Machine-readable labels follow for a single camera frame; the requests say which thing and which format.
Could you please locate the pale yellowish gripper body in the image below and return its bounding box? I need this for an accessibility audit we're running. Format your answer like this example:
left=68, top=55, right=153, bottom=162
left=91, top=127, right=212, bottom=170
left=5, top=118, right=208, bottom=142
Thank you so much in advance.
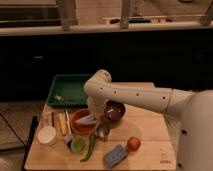
left=87, top=97, right=106, bottom=123

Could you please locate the grey blue towel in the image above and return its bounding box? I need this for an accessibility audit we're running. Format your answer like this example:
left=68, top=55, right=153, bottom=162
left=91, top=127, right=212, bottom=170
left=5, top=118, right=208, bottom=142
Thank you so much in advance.
left=76, top=114, right=96, bottom=125

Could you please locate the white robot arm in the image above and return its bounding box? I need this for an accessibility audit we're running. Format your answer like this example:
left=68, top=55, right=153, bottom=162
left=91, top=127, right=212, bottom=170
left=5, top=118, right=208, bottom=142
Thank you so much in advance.
left=84, top=69, right=213, bottom=171

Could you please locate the dark purple bowl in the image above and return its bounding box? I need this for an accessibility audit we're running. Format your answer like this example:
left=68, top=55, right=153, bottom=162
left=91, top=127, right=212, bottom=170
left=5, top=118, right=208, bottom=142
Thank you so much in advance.
left=104, top=100, right=126, bottom=122

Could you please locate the orange red bowl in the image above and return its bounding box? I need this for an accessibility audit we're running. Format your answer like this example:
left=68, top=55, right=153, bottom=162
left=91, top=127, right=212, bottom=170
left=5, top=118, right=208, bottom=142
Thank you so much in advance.
left=70, top=108, right=96, bottom=135

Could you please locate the small metal cup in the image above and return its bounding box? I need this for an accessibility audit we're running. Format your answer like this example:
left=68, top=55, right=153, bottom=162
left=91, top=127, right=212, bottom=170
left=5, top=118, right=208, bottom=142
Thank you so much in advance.
left=96, top=124, right=110, bottom=139

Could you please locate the green plastic tray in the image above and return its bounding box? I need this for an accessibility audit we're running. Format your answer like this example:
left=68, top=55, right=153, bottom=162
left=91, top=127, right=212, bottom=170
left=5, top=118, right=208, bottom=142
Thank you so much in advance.
left=46, top=74, right=91, bottom=108

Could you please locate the green chili pepper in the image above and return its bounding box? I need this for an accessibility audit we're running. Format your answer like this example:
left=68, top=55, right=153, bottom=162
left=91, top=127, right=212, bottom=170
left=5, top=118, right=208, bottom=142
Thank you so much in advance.
left=80, top=134, right=96, bottom=162

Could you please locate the small metal object in tray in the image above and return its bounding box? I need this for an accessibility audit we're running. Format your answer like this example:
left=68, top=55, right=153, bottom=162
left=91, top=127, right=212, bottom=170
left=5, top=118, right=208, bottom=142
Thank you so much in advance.
left=54, top=95, right=64, bottom=102

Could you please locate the yellow corn cob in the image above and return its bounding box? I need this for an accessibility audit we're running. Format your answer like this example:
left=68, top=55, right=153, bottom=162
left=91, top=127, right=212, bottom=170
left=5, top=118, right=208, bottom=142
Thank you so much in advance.
left=59, top=113, right=67, bottom=136

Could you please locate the small green cup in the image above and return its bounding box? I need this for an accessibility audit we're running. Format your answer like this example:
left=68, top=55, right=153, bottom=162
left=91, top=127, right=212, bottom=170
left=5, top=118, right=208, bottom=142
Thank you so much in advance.
left=71, top=137, right=86, bottom=154

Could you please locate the blue sponge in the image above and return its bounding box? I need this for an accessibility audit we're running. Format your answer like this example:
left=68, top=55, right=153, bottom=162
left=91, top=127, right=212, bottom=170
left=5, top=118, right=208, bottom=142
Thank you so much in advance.
left=103, top=144, right=128, bottom=168

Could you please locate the orange fruit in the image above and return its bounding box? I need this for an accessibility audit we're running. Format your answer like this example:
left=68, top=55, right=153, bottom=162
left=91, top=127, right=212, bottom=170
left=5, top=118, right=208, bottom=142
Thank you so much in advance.
left=126, top=137, right=141, bottom=151

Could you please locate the white round container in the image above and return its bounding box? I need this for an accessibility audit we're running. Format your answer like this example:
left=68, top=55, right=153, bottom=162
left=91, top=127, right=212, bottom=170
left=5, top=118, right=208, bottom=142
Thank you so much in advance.
left=37, top=126, right=56, bottom=145

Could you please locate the white handled brush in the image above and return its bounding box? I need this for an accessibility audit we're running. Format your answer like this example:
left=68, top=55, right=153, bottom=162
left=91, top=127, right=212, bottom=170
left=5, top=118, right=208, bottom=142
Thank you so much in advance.
left=64, top=109, right=73, bottom=147

